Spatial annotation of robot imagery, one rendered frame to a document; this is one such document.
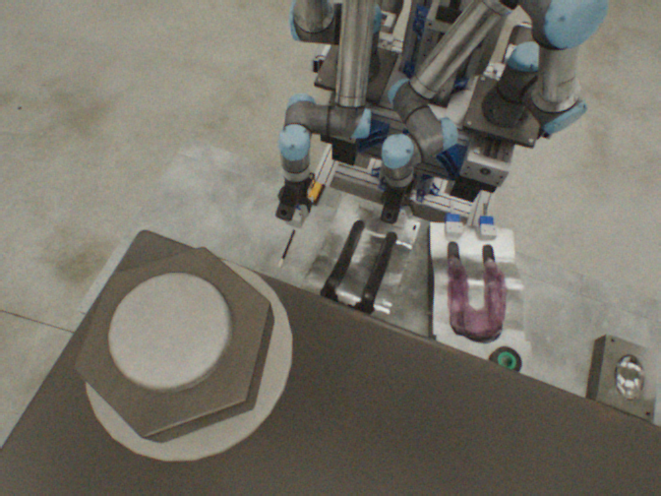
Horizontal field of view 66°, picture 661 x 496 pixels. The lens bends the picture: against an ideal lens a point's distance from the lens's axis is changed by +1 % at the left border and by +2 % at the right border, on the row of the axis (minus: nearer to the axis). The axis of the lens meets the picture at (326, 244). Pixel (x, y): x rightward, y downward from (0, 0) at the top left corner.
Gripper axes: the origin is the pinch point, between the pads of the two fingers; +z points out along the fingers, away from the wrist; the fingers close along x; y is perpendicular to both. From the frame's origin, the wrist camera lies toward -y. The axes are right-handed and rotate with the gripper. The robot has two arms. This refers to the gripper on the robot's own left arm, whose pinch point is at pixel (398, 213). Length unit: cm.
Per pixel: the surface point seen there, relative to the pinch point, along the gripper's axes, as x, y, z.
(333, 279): 10.6, -26.8, -2.4
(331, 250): 15.6, -17.2, 1.7
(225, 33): 156, 122, 91
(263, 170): 51, 5, 8
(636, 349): -74, -14, 16
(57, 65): 233, 61, 72
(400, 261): -4.9, -12.9, 5.0
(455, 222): -16.6, 6.2, 9.8
